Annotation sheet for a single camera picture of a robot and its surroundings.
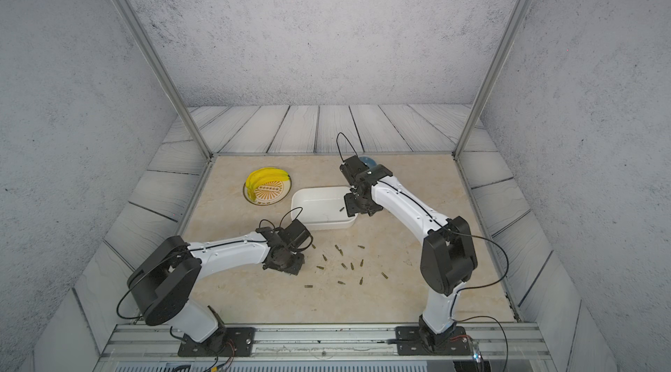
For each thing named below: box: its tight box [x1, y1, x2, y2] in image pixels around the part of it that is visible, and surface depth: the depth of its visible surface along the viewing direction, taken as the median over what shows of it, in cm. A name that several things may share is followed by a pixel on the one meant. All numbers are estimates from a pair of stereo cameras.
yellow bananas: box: [245, 167, 291, 202], surface depth 109 cm
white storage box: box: [290, 186, 359, 232], surface depth 104 cm
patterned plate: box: [242, 175, 293, 207], surface depth 110 cm
